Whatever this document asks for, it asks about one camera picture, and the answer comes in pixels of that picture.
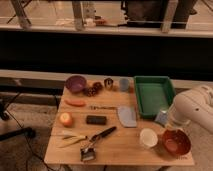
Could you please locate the red bowl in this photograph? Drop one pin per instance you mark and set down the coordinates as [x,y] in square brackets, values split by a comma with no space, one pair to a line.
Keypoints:
[176,142]

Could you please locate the red yellow apple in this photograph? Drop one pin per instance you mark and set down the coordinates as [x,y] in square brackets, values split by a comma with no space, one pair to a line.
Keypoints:
[66,119]

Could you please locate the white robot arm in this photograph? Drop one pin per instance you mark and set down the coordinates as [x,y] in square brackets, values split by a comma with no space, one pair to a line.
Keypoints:
[194,105]

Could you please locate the dark red grapes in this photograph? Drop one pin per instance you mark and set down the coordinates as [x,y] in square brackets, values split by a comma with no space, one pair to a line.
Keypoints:
[93,90]

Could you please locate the blue grey cup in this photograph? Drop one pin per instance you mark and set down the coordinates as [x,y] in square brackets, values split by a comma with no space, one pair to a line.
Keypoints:
[124,84]

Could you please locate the green plastic tray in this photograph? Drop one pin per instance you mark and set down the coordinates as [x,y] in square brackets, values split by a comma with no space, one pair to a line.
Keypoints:
[153,94]

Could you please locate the orange carrot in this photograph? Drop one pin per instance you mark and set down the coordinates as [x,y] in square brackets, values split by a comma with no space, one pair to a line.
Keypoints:
[76,103]

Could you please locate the white cup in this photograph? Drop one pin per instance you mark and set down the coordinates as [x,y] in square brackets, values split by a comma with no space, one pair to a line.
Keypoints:
[148,138]

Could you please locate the metal fork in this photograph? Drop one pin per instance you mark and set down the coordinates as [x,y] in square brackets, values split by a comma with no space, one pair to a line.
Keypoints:
[102,107]

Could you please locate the purple bowl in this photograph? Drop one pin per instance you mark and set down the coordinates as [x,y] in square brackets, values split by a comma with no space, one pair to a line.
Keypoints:
[76,83]

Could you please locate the black rectangular block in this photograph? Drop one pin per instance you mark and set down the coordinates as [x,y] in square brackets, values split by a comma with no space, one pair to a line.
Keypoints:
[96,120]

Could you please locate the seated person in background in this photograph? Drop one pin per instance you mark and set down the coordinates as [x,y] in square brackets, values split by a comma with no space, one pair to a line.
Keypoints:
[144,13]

